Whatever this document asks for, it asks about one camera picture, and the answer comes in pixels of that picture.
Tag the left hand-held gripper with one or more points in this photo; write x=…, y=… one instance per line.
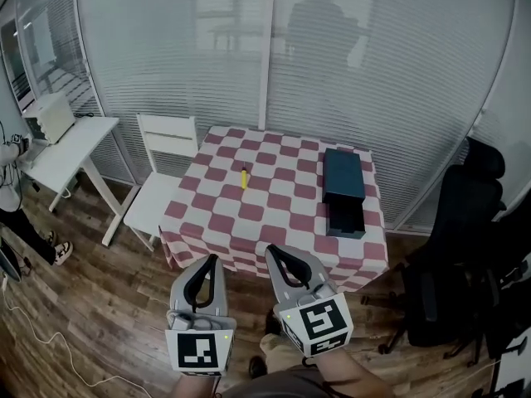
x=197, y=348

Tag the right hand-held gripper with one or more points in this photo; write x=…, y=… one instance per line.
x=319, y=323

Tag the yellow screwdriver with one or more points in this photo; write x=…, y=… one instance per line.
x=245, y=178

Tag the dark blue drawer container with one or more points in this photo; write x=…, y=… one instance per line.
x=343, y=172

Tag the person's right forearm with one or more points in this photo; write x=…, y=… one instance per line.
x=348, y=373

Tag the person's left forearm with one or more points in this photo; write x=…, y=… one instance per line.
x=195, y=387

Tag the person's black shoe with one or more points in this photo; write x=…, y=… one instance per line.
x=257, y=367
x=272, y=323

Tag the person's khaki trouser leg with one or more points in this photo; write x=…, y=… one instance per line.
x=279, y=350

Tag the red white checkered tablecloth table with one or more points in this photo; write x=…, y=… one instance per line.
x=265, y=205

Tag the white wooden chair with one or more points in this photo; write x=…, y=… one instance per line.
x=153, y=205

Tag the person's dark shirt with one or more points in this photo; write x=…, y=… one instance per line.
x=274, y=386

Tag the black office chair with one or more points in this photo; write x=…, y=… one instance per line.
x=460, y=239

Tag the white desk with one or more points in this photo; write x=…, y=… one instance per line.
x=79, y=147

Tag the grey round stand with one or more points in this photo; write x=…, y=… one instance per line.
x=9, y=259

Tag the white microwave oven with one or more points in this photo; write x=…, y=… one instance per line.
x=52, y=116

